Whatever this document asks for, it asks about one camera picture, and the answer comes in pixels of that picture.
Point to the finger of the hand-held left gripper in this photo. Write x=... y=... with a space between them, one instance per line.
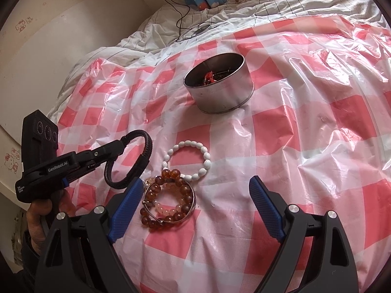
x=105 y=152

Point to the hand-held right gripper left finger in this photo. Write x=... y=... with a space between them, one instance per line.
x=126 y=207

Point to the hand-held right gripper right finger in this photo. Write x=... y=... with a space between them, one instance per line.
x=265 y=207

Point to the silver bangle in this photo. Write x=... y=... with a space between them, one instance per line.
x=193 y=204

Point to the round metal tin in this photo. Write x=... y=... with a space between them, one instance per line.
x=223 y=97

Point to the person's left forearm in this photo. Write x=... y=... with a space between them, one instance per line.
x=29 y=268

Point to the person's left hand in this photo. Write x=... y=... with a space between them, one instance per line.
x=38 y=222

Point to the red white checked plastic sheet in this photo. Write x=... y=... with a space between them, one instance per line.
x=275 y=158

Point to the round silver device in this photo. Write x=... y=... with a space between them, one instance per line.
x=201 y=30

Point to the white grid quilt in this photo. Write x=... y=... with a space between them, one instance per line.
x=305 y=9

